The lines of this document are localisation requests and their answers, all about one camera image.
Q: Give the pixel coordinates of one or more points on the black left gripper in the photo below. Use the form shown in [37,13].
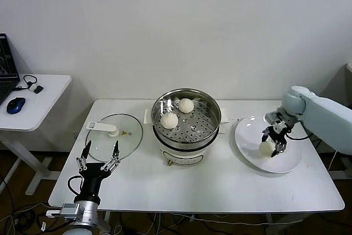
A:
[92,182]

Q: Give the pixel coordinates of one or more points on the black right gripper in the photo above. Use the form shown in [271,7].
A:
[277,134]

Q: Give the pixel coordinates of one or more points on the white steamed baozi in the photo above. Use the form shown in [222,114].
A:
[186,105]
[266,149]
[169,120]

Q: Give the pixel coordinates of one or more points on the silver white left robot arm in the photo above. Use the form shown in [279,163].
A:
[89,214]

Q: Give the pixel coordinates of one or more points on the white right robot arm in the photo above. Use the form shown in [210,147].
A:
[324,119]

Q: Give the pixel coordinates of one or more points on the stainless steel steamer basket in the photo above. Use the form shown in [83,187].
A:
[203,125]

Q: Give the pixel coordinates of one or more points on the glass pot lid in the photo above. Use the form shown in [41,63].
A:
[126,147]

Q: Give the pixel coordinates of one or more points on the white round plate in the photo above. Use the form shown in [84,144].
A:
[247,136]

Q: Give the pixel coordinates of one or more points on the white side table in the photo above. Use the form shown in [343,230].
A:
[41,103]

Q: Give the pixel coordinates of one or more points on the white electric cooker base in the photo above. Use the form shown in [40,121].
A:
[181,156]

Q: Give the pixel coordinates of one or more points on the blue black computer mouse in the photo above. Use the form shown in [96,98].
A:
[15,105]

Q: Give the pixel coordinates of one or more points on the black laptop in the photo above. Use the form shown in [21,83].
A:
[6,81]

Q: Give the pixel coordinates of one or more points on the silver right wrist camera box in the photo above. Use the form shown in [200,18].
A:
[270,116]

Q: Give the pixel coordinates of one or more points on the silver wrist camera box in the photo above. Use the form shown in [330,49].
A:
[68,209]
[270,116]

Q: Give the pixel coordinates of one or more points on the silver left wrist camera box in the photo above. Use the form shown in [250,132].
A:
[68,209]

